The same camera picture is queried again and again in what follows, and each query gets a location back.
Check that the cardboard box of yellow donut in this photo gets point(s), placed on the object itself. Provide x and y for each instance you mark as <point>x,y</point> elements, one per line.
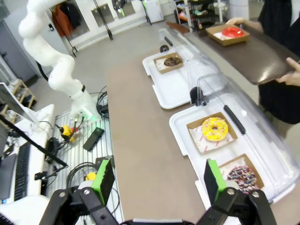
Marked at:
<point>199,143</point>

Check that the dark brown serving tray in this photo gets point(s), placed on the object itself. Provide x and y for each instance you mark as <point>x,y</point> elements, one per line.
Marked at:
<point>257,58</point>

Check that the sprinkled chocolate donut in tray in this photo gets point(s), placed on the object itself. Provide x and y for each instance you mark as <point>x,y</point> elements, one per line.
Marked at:
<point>234,162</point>

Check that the cardboard box of chocolate donut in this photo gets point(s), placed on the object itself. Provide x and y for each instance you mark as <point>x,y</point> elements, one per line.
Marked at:
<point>159,65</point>

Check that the chocolate glazed donut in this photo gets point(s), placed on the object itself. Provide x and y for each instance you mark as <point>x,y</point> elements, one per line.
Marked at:
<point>173,61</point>

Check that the yellow emergency stop button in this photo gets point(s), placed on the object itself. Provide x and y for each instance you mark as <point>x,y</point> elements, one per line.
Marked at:
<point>66,131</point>

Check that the person's right hand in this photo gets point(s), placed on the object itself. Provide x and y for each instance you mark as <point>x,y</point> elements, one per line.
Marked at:
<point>236,21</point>

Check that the wooden shelf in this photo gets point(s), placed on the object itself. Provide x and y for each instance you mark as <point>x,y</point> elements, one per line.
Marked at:
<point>21,93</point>

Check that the black rectangular power box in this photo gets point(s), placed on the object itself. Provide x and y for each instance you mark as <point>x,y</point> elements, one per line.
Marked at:
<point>93,138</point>

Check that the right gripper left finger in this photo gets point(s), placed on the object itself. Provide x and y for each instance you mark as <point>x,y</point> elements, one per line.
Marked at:
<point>105,182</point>

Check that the yellow sprinkled donut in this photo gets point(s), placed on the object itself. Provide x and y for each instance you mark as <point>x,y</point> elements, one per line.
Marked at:
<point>208,133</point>

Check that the black keyboard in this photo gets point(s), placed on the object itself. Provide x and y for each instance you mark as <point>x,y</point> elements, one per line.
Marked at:
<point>22,171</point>

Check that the person in black top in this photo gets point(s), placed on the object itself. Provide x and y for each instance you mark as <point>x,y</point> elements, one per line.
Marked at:
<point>281,98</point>

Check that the person's right forearm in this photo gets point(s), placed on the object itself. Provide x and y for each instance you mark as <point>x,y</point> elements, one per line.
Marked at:
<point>254,24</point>

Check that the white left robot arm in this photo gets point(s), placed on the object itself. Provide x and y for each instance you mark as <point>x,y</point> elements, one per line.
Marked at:
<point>58,65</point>

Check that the black camera boom rod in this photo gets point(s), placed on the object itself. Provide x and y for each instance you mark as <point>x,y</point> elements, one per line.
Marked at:
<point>35,145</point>

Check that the cardboard box of red donut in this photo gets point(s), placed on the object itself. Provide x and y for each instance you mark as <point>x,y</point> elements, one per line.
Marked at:
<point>225,41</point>

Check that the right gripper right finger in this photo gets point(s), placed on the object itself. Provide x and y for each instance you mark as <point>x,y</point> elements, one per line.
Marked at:
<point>213,182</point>

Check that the person's left hand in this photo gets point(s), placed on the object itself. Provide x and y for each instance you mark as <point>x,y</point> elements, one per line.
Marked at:
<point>294,77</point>

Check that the red glazed donut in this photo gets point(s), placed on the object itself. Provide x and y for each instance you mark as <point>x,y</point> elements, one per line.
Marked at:
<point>232,32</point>

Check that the clear plastic display lid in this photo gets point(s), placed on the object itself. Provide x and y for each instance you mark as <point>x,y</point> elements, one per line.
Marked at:
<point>257,131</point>
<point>199,61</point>

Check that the white display tray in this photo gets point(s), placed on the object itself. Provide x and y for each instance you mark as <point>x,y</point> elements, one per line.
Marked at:
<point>171,89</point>
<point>185,122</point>

